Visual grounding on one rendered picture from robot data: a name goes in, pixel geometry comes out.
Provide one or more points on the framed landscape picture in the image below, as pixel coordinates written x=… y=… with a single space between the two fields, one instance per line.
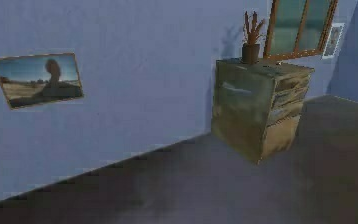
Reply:
x=37 y=80

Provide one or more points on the small white framed picture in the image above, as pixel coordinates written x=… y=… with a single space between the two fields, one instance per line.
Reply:
x=333 y=40

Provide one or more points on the olive brown chest of drawers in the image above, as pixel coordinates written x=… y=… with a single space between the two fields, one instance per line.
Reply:
x=250 y=106

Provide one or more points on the dry brown plant in pot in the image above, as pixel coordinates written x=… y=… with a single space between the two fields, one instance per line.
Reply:
x=251 y=46

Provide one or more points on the wooden framed window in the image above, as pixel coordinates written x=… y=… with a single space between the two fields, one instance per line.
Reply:
x=297 y=26

